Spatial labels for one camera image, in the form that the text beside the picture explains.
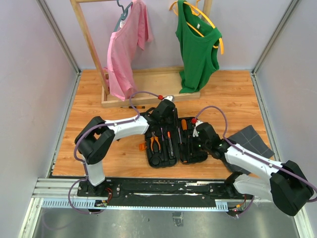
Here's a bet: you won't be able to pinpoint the steel claw hammer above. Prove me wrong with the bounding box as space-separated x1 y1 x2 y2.
160 127 165 142

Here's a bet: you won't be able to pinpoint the small orange screwdriver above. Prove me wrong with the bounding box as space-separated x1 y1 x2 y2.
180 119 191 156

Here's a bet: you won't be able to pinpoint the orange handled pliers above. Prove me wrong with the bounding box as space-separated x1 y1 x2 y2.
150 132 161 154

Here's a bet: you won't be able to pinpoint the black plastic tool case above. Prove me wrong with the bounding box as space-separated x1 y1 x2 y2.
139 117 208 168

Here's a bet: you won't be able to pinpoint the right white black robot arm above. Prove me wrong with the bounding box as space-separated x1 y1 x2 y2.
193 121 314 216

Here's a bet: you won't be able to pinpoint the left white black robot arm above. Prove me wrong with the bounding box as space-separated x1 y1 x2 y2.
74 96 175 196

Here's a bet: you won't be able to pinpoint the wooden clothes rack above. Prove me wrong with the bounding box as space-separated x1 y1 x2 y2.
71 0 201 108

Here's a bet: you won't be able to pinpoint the thin black orange screwdriver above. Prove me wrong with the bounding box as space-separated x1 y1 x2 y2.
120 106 145 109

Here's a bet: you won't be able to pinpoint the grey folded cloth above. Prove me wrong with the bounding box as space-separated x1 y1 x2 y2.
220 124 276 173

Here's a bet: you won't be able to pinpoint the green tank top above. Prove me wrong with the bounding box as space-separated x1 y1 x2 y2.
175 0 222 93

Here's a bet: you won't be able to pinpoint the pink t-shirt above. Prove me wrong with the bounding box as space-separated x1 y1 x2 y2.
106 0 154 101

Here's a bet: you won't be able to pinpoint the grey clothes hanger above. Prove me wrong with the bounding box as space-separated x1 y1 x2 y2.
114 0 133 32

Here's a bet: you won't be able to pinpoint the orange clothes hanger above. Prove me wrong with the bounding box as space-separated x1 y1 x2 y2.
169 0 224 55

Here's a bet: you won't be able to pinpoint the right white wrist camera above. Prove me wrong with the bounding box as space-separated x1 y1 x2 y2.
191 118 204 137

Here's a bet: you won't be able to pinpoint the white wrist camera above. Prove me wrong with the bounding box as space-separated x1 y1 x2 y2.
158 95 175 102
191 118 204 137

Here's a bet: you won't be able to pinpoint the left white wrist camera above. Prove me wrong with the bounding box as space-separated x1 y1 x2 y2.
158 95 175 102

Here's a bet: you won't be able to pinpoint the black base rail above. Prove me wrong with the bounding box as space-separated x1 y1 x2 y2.
77 178 244 208

